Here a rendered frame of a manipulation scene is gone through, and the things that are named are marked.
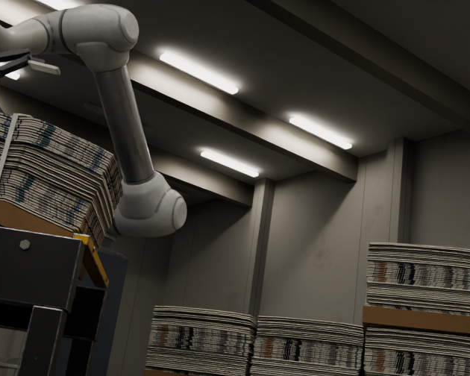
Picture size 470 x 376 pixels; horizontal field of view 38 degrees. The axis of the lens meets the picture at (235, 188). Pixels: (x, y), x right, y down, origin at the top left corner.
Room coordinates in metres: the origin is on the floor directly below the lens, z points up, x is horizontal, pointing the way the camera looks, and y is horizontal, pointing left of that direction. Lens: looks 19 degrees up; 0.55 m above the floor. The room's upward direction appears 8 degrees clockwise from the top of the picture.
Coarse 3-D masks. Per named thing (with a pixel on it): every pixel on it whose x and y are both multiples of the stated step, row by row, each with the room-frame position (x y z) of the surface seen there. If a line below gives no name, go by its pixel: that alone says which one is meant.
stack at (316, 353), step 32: (160, 320) 1.92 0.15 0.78; (192, 320) 1.89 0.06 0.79; (224, 320) 1.86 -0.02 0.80; (256, 320) 1.91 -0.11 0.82; (288, 320) 1.82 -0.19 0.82; (160, 352) 1.91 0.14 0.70; (192, 352) 1.89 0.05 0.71; (224, 352) 1.86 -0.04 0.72; (256, 352) 1.85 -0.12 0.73; (288, 352) 1.83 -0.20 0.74; (320, 352) 1.81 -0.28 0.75; (352, 352) 1.78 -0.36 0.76; (384, 352) 1.76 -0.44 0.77; (416, 352) 1.74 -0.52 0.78; (448, 352) 1.72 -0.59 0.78
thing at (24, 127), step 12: (0, 120) 1.25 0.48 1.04; (24, 120) 1.25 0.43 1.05; (36, 120) 1.25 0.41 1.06; (0, 132) 1.25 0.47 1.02; (24, 132) 1.25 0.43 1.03; (0, 144) 1.26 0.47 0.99; (12, 144) 1.26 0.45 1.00; (24, 144) 1.26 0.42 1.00; (0, 156) 1.26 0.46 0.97; (12, 156) 1.25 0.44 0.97; (12, 168) 1.26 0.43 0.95; (0, 180) 1.26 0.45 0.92; (12, 180) 1.26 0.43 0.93; (0, 192) 1.26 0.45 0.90
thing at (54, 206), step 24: (48, 144) 1.25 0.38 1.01; (72, 144) 1.26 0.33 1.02; (24, 168) 1.25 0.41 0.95; (48, 168) 1.26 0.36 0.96; (72, 168) 1.26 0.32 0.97; (96, 168) 1.26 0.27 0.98; (24, 192) 1.26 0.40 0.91; (48, 192) 1.27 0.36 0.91; (72, 192) 1.26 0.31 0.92; (96, 192) 1.26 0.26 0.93; (120, 192) 1.51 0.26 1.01; (48, 216) 1.27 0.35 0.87; (72, 216) 1.27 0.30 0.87; (96, 216) 1.36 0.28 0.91; (96, 240) 1.47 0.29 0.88
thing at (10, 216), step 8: (0, 208) 1.25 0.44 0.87; (8, 208) 1.25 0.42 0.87; (16, 208) 1.26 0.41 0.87; (0, 216) 1.25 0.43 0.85; (8, 216) 1.26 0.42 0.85; (16, 216) 1.26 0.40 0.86; (24, 216) 1.26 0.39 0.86; (32, 216) 1.26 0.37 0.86; (0, 224) 1.25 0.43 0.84; (8, 224) 1.26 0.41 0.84; (16, 224) 1.26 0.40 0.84; (24, 224) 1.26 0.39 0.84; (32, 224) 1.26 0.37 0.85; (40, 224) 1.26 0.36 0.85; (48, 224) 1.26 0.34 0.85; (40, 232) 1.26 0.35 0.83; (48, 232) 1.26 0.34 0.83; (56, 232) 1.26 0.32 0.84; (64, 232) 1.26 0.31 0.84; (80, 272) 1.49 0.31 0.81
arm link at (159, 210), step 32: (64, 32) 1.69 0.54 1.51; (96, 32) 1.65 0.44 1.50; (128, 32) 1.66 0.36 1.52; (96, 64) 1.73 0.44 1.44; (128, 96) 1.83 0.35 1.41; (128, 128) 1.89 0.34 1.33; (128, 160) 1.96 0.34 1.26; (128, 192) 2.03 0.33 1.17; (160, 192) 2.04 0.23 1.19; (128, 224) 2.11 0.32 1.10; (160, 224) 2.07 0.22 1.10
